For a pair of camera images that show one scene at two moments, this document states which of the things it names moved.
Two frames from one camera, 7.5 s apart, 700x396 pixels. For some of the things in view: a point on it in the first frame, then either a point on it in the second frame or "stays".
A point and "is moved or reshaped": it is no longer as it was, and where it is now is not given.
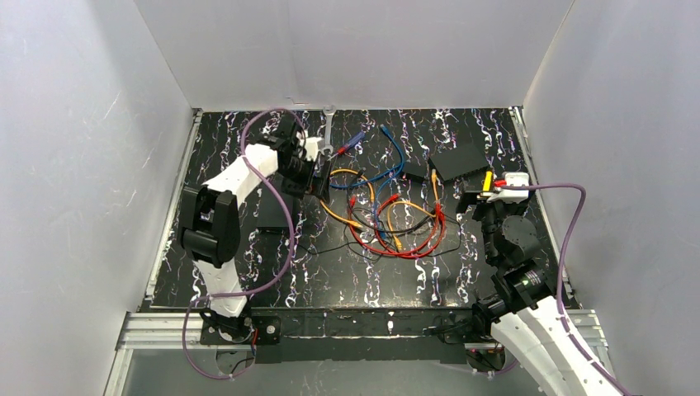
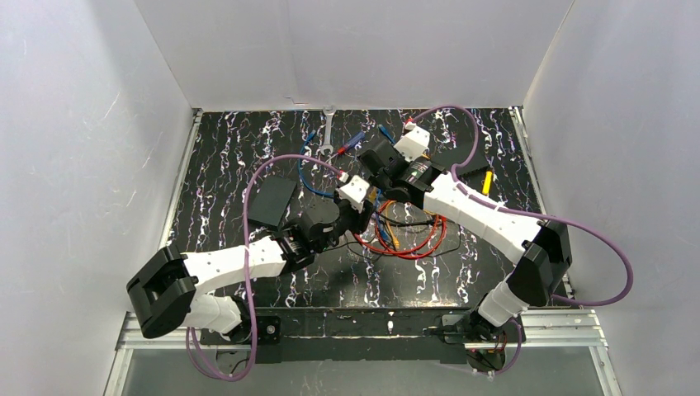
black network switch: x=271 y=212 is moved or reshaped
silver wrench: x=328 y=110 stays
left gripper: x=315 y=178 -> x=360 y=213
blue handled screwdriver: x=342 y=150 stays
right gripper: x=470 y=200 -> x=374 y=163
